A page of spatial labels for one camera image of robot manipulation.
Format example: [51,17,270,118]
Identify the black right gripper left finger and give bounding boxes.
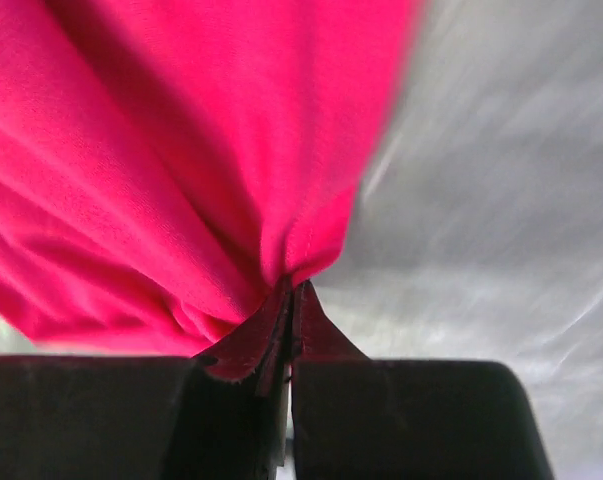
[0,279,292,480]

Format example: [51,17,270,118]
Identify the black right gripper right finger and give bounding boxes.
[290,279,557,480]

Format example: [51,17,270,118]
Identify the red t shirt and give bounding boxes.
[0,0,427,359]

